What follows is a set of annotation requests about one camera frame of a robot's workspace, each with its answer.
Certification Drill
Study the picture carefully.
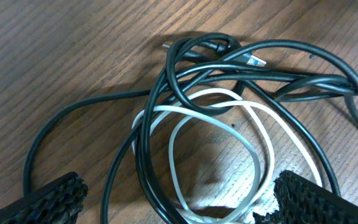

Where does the white cable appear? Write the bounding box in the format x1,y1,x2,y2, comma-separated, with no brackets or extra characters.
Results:
131,87,323,224

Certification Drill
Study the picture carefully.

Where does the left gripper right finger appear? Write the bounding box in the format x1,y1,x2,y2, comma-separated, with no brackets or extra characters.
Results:
253,170,358,224

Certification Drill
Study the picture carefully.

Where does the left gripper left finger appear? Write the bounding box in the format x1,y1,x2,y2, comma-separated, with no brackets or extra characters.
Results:
0,172,88,224

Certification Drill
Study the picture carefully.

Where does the black cable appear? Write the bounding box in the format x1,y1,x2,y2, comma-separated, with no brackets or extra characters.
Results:
22,32,358,224

